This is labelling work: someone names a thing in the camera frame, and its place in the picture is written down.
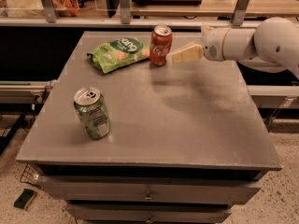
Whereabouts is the orange snack bag on shelf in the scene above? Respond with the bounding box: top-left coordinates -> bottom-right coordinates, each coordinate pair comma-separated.
52,0 -> 78,17

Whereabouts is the green rice chip bag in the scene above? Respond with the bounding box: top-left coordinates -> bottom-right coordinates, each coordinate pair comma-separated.
87,37 -> 150,74

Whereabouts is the grey drawer cabinet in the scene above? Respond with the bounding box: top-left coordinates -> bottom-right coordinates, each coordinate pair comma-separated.
17,32 -> 281,224

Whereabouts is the metal shelf rail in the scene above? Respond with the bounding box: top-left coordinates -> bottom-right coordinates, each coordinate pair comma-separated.
0,16 -> 279,32

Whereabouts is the red coke can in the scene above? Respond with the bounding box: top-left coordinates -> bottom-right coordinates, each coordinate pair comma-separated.
149,25 -> 172,66

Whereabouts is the green soda can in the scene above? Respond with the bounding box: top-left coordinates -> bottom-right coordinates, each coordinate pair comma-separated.
74,87 -> 110,139

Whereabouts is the green yellow sponge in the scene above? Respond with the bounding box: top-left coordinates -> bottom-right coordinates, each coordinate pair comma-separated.
13,189 -> 36,210

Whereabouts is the wire basket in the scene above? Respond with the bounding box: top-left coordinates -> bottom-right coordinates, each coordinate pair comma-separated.
20,164 -> 41,189

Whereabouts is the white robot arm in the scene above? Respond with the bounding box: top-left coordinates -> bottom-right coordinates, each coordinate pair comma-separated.
169,17 -> 299,77

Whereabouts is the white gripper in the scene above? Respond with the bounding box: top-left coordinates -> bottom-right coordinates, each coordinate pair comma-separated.
170,26 -> 230,63

